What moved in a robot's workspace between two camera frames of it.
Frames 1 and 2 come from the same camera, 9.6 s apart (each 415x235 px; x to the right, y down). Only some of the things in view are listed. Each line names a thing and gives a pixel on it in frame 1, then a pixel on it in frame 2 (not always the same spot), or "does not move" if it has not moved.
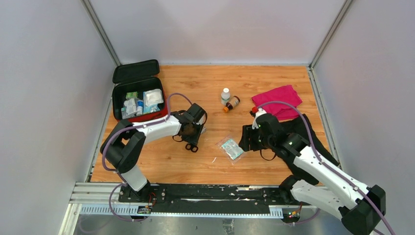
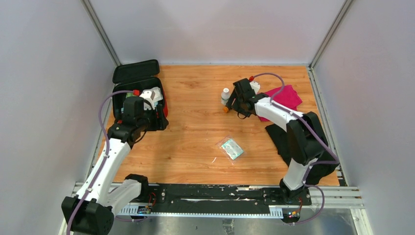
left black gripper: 195,139 → 160,122
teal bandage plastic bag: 230,148 does not move
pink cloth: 287,94 does not move
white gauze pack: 153,97 does not move
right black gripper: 248,132 → 237,107
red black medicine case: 137,94 does not move
